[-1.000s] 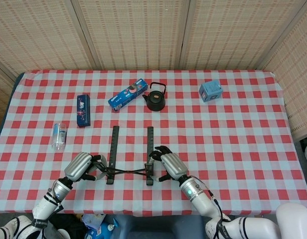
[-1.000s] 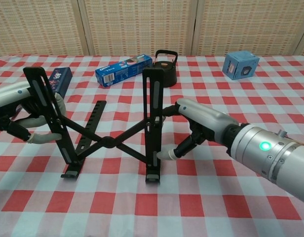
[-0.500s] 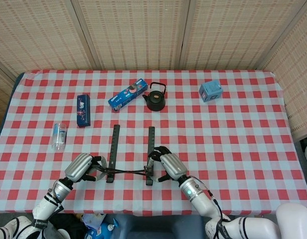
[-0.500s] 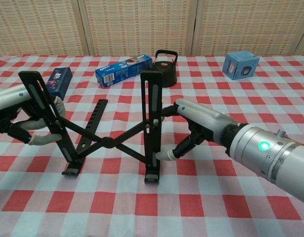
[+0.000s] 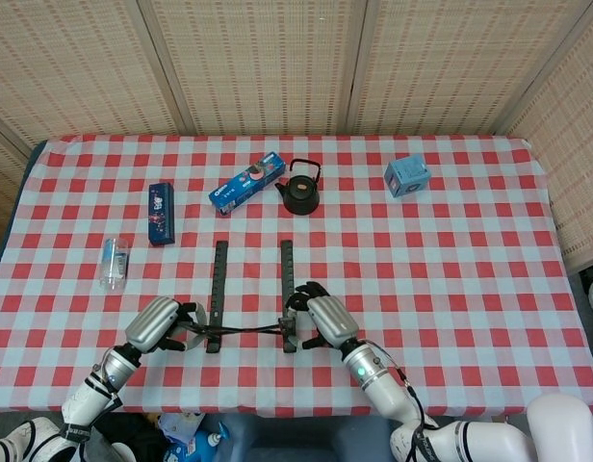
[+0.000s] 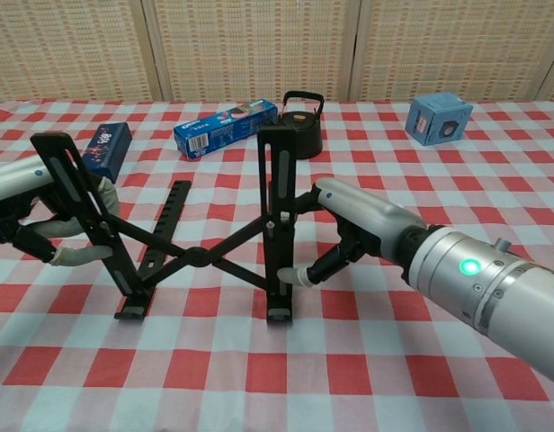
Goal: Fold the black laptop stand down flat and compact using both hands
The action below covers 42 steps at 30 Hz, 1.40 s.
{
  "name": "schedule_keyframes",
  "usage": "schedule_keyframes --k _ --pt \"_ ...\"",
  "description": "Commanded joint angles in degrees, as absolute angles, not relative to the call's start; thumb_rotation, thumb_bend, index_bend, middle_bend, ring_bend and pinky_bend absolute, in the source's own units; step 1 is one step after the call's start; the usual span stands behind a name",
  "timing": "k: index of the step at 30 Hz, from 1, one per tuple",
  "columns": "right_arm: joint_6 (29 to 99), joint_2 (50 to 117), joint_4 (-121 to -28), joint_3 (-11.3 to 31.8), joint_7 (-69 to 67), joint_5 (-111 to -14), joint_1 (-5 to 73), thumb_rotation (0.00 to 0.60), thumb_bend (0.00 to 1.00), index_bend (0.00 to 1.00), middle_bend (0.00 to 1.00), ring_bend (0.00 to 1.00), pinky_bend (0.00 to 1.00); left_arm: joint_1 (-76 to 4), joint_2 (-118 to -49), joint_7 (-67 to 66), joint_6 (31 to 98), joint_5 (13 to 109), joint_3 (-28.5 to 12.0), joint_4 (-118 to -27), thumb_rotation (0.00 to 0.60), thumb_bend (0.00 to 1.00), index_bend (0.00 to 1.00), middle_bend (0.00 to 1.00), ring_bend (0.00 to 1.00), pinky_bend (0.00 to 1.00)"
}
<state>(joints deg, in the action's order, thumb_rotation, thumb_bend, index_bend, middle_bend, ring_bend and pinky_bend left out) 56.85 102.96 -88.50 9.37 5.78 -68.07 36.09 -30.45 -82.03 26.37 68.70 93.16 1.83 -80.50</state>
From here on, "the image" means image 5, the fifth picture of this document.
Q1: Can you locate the blue Oreo cookie box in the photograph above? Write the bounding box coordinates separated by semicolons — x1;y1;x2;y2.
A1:
208;151;286;217

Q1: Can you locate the bamboo folding screen panel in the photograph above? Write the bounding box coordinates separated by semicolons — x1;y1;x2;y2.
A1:
0;0;192;160
493;0;593;273
347;0;593;139
137;0;374;139
0;108;34;256

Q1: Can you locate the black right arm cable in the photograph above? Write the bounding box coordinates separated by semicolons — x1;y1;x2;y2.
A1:
373;344;440;434

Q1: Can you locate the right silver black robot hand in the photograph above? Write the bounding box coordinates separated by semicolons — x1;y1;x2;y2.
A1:
284;281;361;351

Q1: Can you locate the red white checked tablecloth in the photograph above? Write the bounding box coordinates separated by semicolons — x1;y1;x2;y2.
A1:
0;134;593;419

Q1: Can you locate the light blue cube box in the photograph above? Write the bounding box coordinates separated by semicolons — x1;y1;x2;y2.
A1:
383;153;430;198

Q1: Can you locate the black folding laptop stand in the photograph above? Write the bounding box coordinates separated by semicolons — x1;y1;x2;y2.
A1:
205;239;300;355

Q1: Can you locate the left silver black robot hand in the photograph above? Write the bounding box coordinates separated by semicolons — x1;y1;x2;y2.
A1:
124;295;209;354

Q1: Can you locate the dark blue rectangular box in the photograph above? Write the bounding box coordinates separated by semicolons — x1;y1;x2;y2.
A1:
147;181;176;247

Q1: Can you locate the black bag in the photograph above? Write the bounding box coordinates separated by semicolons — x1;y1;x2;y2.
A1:
79;413;168;462

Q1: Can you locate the blue spray bottle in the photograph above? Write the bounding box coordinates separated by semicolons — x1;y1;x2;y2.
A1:
164;422;245;462

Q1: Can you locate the black teapot with handle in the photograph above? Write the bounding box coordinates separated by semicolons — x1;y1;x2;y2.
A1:
274;158;322;216

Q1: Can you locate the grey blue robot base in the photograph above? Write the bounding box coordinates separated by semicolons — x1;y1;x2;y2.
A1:
202;414;399;462

